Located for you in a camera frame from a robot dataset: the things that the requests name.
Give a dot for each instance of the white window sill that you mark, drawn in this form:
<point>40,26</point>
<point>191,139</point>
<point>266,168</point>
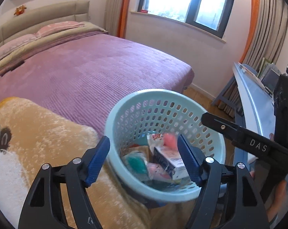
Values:
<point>177,26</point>

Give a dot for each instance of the beige padded headboard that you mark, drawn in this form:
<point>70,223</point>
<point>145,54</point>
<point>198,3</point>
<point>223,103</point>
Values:
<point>51,12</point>

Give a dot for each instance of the red plush toy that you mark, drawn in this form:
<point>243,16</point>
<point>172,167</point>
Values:
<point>20,10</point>

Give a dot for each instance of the white milk carton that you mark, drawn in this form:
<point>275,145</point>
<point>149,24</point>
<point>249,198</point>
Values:
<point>172,162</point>

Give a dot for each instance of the white wrapper with red print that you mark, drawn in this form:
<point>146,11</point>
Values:
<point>156,139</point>

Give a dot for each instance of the dark framed window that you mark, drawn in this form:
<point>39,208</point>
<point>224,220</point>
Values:
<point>189,2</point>

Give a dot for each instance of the beige curtain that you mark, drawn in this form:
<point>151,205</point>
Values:
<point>111,4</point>
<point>273,28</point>

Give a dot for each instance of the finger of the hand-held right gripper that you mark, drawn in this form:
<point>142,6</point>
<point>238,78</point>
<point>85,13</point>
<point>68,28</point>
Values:
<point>230,130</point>

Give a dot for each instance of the pink pillows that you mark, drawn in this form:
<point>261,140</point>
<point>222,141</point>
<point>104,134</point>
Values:
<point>62,37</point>

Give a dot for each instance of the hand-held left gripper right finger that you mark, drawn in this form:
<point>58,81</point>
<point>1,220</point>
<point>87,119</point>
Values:
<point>189,162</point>

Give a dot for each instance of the light teal plastic basket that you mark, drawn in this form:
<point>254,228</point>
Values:
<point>125,114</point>

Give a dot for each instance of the pink pillow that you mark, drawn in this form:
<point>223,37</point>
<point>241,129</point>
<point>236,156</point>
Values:
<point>12,47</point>
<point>60,27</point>

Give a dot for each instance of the pink crumpled wrapper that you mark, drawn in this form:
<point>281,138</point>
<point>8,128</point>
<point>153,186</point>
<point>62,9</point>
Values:
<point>170,139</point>

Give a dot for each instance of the blue-grey wooden chair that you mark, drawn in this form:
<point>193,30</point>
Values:
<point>226,90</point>

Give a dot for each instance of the pink snack packet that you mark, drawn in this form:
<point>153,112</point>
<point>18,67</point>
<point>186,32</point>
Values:
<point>158,171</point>

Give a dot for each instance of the upright books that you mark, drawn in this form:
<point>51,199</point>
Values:
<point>269,72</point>

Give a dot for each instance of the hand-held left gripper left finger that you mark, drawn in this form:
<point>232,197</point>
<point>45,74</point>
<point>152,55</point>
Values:
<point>98,162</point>

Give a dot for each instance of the white desk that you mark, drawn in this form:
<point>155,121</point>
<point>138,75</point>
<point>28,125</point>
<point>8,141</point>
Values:
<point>256,105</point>

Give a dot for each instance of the teal crumpled wrapper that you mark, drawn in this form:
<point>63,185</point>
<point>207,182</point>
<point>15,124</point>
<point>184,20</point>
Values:
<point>134,163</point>

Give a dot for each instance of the orange curtain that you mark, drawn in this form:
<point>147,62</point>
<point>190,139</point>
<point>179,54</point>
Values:
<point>125,9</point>
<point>251,16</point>

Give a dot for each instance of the stack of papers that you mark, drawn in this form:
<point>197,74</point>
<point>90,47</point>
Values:
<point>251,76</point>

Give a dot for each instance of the person's right hand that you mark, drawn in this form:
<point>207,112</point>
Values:
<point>277,200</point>

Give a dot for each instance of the orange and white plush blanket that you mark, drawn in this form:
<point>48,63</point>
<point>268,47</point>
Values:
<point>51,136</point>

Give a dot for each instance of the bed with purple bedspread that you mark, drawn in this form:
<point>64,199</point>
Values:
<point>98,76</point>

